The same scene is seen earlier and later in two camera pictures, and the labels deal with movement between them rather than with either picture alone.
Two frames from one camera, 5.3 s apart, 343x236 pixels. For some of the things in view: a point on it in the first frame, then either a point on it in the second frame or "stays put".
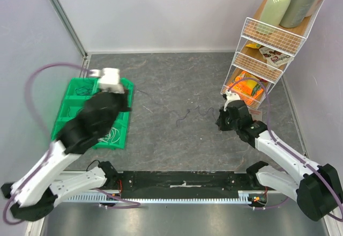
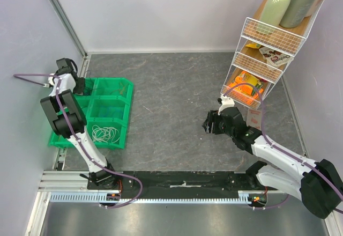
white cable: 112,137 stays put
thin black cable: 187,110 to 89,73
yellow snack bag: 254,45 stays put
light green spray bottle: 276,5 stays put
